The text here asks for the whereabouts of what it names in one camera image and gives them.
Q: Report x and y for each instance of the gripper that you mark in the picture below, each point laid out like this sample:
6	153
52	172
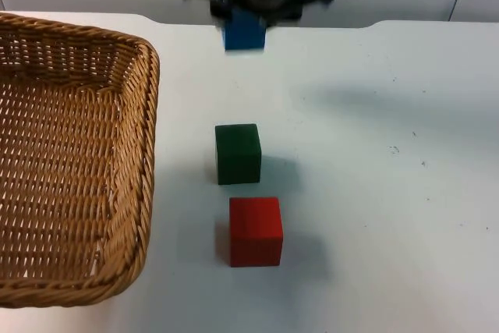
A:
290	7

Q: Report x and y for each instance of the red cube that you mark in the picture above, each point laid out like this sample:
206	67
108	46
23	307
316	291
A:
255	233

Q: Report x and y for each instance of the green cube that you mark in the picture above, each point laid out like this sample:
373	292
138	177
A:
237	155

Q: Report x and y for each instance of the blue cube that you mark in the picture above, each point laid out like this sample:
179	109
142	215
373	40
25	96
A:
243	32

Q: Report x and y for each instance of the pale brown wicker basket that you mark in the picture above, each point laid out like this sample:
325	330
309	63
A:
70	161

